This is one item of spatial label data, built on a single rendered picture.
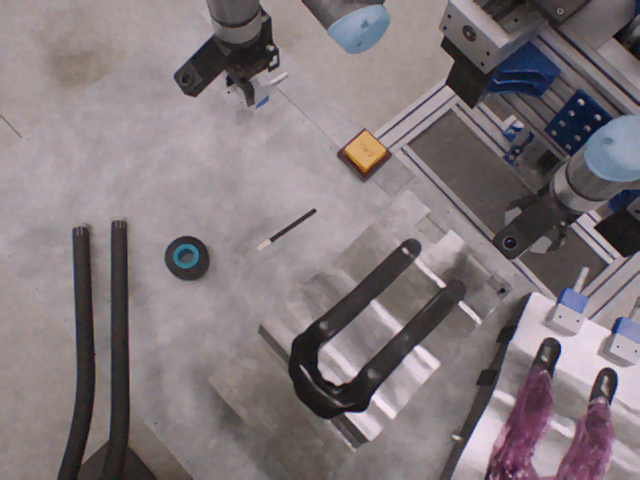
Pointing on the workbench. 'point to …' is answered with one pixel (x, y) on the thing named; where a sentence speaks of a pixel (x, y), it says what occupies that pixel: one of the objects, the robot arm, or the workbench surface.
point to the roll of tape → (184, 254)
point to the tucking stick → (286, 229)
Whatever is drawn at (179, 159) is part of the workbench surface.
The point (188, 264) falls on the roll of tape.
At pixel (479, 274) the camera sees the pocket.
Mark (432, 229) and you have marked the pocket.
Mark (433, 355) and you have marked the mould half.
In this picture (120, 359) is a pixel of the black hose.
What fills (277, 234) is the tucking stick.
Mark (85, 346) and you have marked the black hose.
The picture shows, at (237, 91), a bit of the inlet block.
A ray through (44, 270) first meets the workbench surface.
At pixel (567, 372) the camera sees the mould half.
